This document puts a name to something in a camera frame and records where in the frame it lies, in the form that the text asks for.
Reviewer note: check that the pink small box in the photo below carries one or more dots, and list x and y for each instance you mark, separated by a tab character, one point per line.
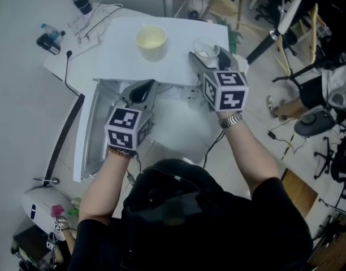
57	210

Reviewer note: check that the white blue pen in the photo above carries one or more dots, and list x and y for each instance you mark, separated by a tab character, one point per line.
45	180

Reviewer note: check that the person's left forearm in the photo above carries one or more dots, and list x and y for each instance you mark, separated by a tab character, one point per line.
105	185

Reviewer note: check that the person's black shirt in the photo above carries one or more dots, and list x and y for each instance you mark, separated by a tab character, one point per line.
246	236

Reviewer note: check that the white chair frame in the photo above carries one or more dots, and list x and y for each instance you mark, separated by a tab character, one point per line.
286	21

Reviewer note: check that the silver wristwatch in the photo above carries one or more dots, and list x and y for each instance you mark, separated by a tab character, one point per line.
231	120

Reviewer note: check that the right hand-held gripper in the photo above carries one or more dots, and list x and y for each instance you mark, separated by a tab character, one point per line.
229	92

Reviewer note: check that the black water bottle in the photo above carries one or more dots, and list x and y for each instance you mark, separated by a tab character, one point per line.
81	0

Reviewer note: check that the black metal pole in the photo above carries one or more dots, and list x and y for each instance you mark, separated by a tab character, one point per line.
262	48

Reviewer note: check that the black floor stand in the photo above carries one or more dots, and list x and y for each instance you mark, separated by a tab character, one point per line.
293	75

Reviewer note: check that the cream cup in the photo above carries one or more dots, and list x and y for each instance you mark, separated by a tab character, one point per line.
151	52

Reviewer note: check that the black table leg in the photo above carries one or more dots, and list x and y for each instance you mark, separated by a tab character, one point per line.
64	137

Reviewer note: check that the light wooden chair frame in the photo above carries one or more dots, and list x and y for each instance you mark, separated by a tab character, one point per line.
314	38

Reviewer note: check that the round yellow stool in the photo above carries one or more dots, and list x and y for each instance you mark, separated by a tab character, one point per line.
221	6

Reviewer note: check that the white cabinet appliance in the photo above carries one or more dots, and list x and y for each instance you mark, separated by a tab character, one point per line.
178	61

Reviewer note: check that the dark brown low table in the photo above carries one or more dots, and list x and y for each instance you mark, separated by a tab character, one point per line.
31	244

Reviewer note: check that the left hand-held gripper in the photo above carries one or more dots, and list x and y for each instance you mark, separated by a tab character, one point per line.
122	128

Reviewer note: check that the green plastic item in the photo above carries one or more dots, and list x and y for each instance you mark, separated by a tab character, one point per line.
74	209

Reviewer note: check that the clear glass cup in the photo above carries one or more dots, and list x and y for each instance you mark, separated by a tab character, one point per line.
205	49

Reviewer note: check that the black camera white label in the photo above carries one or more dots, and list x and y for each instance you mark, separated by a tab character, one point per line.
48	44

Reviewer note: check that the clear plastic bottle blue label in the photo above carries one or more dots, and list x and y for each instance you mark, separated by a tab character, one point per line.
52	33

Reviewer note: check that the brown wooden stool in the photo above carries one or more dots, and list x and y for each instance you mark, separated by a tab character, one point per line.
298	190

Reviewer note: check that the person's right forearm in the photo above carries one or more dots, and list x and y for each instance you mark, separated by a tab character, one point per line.
246	157

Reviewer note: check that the green plant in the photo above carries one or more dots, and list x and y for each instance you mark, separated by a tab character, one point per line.
233	37

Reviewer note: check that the grey office chair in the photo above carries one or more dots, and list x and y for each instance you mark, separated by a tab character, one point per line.
313	120

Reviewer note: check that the black chest pack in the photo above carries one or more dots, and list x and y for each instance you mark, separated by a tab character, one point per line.
173	207

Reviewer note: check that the white round appliance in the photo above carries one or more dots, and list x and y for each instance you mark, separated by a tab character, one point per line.
45	205

